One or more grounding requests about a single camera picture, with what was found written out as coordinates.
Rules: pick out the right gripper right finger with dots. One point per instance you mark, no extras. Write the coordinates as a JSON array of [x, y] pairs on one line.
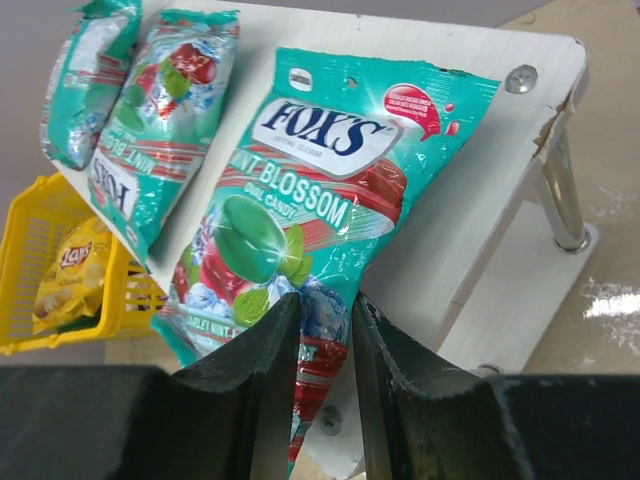
[[424, 418]]

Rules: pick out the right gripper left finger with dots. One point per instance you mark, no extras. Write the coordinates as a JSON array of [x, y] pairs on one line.
[[227, 416]]

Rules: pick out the Fox's mint blossom candy bag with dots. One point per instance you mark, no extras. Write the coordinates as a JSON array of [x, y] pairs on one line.
[[163, 122]]

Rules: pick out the teal candy bag back side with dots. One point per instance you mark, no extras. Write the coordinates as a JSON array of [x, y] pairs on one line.
[[86, 80]]

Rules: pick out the white two-tier shelf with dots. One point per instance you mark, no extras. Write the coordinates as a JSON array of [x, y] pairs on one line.
[[491, 250]]

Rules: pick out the yellow Lays chips bag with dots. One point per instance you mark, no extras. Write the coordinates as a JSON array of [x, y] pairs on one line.
[[72, 287]]

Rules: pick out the yellow plastic shopping basket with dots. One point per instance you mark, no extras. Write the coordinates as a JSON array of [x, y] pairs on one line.
[[38, 220]]

